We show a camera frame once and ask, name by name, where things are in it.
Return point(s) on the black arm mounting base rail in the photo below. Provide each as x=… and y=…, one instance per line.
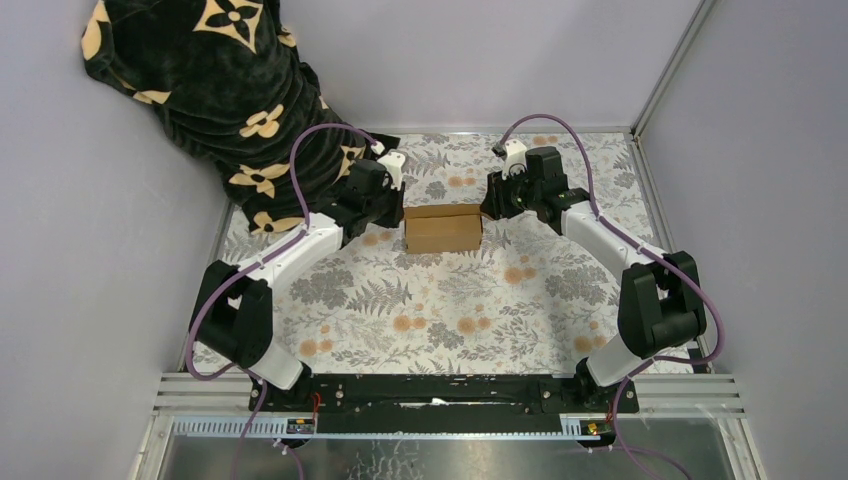
x=427, y=399

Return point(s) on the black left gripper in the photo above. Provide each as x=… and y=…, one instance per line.
x=395, y=195

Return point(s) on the aluminium frame post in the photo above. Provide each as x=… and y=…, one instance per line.
x=698, y=20

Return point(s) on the white slotted cable duct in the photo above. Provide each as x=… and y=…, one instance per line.
x=290, y=427

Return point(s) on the floral patterned table mat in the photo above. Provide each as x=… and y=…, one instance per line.
x=527, y=301

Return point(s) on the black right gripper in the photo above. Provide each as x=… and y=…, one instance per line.
x=494, y=202

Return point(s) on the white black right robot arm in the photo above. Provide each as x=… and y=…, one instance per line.
x=658, y=306

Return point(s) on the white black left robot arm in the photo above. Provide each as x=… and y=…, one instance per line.
x=234, y=309

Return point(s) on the brown cardboard box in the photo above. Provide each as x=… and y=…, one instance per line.
x=448, y=228

